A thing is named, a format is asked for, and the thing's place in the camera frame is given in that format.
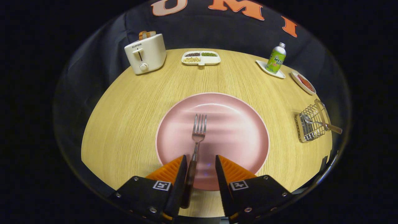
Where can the heap of pale beans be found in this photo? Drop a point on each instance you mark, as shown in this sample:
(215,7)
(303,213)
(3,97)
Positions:
(191,59)

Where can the white square coaster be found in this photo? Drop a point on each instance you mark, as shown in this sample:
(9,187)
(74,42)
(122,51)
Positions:
(262,66)

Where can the cream toaster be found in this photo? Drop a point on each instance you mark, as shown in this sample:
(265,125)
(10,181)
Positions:
(152,54)

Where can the green drink bottle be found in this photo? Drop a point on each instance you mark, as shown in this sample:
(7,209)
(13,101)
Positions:
(275,60)

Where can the heap of dark beans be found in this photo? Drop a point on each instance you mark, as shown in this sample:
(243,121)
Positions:
(192,54)

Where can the heap of green beans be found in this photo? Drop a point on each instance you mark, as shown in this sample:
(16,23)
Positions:
(208,54)

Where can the toasted bread slice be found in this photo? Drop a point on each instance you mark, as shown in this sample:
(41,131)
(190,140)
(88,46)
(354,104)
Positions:
(142,34)
(151,33)

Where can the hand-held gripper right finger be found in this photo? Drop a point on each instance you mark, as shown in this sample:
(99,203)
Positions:
(221,180)

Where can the white oval dish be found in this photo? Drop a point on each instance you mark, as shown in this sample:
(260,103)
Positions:
(300,83)

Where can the pink round plate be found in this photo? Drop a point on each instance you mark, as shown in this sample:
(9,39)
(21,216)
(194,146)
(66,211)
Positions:
(233,130)

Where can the white divided tray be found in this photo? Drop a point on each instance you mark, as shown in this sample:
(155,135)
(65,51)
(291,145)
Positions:
(211,60)

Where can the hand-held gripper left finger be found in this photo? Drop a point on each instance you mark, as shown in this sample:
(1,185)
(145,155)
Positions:
(182,180)

